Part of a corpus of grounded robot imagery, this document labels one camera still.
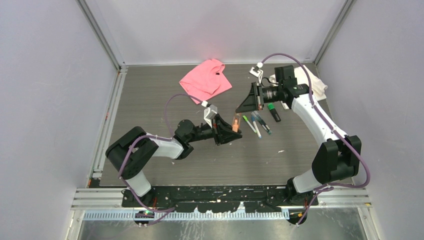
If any black pen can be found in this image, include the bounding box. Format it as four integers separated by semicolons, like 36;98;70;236
252;111;269;131

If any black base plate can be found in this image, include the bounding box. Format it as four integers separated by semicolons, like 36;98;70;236
140;185;314;213

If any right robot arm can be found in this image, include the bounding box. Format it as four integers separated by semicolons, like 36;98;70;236
235;65;362;205

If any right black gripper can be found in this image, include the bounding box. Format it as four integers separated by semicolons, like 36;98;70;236
236;82;283;113

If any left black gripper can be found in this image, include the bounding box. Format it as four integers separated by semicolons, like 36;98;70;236
187;114;242;146

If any green gel pen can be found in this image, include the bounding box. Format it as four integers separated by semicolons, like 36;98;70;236
255;112;272;135

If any white blue marker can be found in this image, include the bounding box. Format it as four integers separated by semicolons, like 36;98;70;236
251;116;262;139

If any black green highlighter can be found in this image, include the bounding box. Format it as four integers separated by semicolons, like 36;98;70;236
267;103;281;123

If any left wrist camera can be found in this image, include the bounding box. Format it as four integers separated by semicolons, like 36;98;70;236
201;100;218;128

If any pink cloth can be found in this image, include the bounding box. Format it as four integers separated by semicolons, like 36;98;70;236
179;59;232;105

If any white cloth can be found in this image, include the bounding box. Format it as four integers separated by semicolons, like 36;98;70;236
262;65;328;110

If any orange highlighter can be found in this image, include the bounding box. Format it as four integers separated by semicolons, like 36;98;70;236
231;113;241;133

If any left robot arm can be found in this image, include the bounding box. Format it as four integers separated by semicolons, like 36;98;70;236
105;114;242;207

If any white marker pen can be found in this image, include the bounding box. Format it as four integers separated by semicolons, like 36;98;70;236
242;115;257;134

